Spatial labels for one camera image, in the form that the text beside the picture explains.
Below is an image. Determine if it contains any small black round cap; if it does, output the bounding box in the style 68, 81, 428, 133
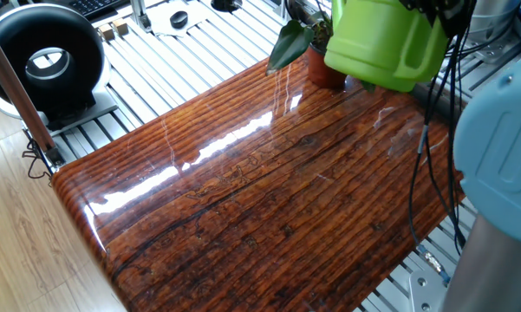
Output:
169, 10, 189, 30

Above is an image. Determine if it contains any brown diagonal frame bar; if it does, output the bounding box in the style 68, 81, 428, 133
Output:
0, 16, 66, 168

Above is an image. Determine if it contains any small wooden cube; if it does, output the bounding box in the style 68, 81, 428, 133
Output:
112, 17, 130, 36
97, 23, 115, 42

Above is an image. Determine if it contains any small black device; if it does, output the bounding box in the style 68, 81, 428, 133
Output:
211, 0, 243, 13

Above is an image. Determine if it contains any green leafy plant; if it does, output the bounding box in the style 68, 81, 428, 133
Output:
266, 0, 377, 94

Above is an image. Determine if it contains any black cable with grey sleeve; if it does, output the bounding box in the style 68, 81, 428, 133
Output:
407, 25, 468, 257

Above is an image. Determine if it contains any aluminium upright post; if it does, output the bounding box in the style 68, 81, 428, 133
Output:
129, 0, 153, 34

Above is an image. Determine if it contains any silver cable connector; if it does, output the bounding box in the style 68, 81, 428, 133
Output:
415, 244, 453, 288

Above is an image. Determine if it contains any black keyboard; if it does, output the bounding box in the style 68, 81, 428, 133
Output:
67, 0, 127, 21

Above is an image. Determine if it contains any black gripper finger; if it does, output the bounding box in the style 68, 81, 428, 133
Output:
431, 0, 478, 39

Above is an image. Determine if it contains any thin black looped cable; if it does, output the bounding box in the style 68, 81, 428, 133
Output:
22, 138, 55, 181

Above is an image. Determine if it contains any terracotta plant pot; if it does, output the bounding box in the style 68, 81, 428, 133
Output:
306, 42, 348, 90

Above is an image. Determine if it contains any wood grain board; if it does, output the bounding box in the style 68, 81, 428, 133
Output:
51, 54, 467, 312

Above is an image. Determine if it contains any green plastic watering can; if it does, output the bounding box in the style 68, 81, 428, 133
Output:
323, 0, 450, 93

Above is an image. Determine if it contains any silver robot mounting plate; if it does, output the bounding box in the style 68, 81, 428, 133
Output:
409, 270, 448, 312

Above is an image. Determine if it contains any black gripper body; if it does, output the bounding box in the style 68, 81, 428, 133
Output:
398, 0, 437, 14

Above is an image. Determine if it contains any black ring-shaped device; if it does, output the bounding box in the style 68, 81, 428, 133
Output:
0, 3, 120, 138

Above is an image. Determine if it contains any white paper sheet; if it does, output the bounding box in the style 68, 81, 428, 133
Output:
146, 0, 213, 38

